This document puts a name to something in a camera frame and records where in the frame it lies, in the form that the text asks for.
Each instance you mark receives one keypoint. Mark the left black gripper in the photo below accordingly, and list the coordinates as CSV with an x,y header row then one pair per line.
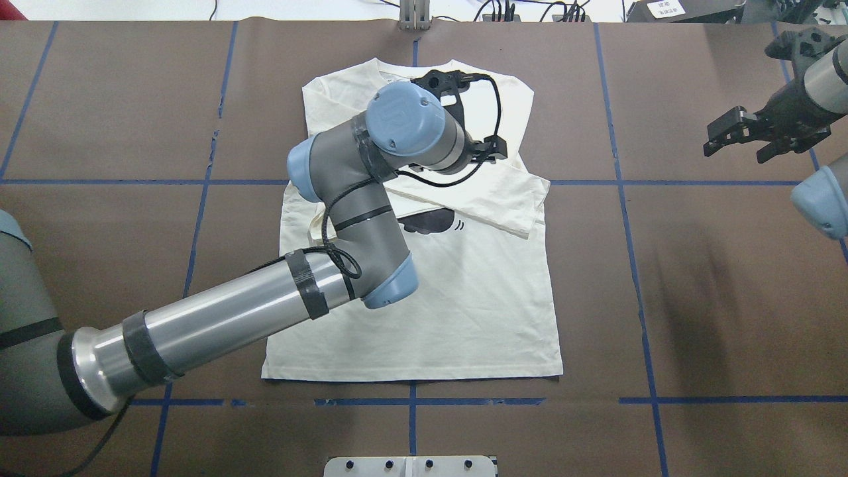
x,y
491,150

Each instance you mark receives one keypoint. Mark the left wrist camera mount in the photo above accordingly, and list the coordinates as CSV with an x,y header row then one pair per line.
x,y
450,84

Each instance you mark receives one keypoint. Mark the aluminium frame post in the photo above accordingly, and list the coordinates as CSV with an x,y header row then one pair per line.
x,y
415,15

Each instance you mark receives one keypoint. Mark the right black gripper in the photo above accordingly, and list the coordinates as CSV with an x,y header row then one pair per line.
x,y
787,109

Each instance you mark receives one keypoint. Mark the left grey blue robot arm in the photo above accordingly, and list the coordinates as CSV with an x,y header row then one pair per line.
x,y
54,379

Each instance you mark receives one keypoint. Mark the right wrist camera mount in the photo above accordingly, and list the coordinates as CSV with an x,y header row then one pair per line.
x,y
803,48

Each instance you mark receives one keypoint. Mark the cream long-sleeve cat shirt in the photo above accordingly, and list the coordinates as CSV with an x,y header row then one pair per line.
x,y
484,306

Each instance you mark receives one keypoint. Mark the white camera post base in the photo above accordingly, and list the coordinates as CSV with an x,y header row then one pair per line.
x,y
440,465

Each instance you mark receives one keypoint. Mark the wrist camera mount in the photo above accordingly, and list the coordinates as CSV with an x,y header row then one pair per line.
x,y
803,48
450,84

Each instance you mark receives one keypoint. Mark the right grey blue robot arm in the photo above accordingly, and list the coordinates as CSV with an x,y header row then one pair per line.
x,y
821,198

